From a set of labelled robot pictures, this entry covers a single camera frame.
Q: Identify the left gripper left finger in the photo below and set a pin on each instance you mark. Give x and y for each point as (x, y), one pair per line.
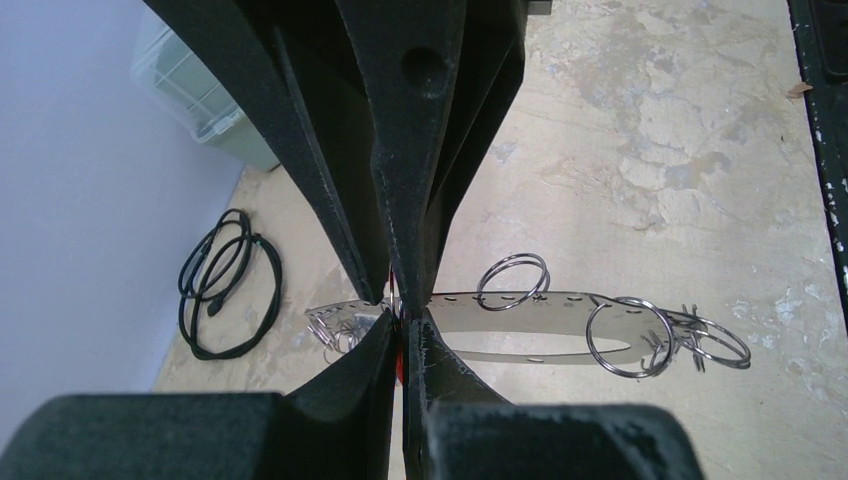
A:
(335, 426)

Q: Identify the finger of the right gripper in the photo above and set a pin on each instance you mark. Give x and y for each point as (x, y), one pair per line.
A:
(439, 77)
(289, 66)

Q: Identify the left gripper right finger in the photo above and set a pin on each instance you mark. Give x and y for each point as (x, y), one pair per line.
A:
(456, 427)

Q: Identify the large metal keyring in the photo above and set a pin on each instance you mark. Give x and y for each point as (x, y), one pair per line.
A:
(513, 316)

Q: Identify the red tagged key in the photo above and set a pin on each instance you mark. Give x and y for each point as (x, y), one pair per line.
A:
(399, 358)

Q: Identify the clear plastic storage box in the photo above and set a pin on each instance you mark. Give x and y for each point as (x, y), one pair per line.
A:
(171, 74)

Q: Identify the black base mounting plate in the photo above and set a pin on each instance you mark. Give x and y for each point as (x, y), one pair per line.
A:
(819, 29)

